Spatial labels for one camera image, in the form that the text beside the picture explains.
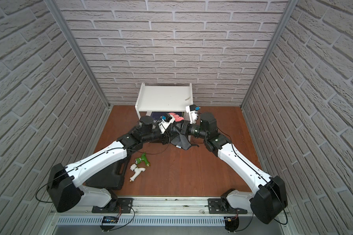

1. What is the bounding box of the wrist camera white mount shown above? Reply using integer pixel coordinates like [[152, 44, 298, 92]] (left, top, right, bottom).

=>
[[158, 113, 175, 134], [186, 104, 201, 124]]

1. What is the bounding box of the white two-tier bookshelf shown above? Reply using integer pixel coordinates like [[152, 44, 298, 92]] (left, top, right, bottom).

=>
[[135, 83, 193, 118]]

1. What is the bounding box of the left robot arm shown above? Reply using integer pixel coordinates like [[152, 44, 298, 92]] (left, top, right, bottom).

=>
[[46, 114, 175, 212]]

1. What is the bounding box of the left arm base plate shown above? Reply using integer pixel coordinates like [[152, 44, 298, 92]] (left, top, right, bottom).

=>
[[92, 197, 133, 214]]

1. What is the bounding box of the green toy drill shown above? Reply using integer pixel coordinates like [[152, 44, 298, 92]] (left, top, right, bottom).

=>
[[135, 153, 151, 167]]

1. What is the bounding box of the pink and grey cloth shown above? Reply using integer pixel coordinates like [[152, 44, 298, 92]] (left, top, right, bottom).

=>
[[169, 113, 199, 150]]

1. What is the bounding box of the small green circuit board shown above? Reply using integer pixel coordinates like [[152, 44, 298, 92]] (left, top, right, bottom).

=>
[[102, 216, 119, 225]]

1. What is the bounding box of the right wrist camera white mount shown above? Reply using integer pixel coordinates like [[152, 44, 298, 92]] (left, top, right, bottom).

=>
[[186, 104, 201, 124]]

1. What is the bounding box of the round black connector puck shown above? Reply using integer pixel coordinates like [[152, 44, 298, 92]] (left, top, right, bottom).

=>
[[224, 217, 239, 233]]

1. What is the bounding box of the black plastic tool case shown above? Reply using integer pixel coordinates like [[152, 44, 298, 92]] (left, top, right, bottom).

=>
[[85, 158, 129, 191]]

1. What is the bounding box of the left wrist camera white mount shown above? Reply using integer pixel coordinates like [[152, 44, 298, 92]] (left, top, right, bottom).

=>
[[158, 113, 175, 134]]

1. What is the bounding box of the dark blue book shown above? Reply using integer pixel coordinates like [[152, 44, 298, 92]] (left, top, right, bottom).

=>
[[151, 112, 168, 119]]

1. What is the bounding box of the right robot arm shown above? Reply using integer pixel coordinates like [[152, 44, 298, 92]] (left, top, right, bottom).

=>
[[174, 113, 288, 224]]

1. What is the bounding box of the white plastic faucet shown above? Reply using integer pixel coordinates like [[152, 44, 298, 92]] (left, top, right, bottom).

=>
[[129, 164, 146, 182]]

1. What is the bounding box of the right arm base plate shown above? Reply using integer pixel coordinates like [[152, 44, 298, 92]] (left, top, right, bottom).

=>
[[207, 198, 248, 214]]

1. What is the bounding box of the aluminium front rail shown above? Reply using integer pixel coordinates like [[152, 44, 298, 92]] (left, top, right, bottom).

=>
[[46, 196, 292, 218]]

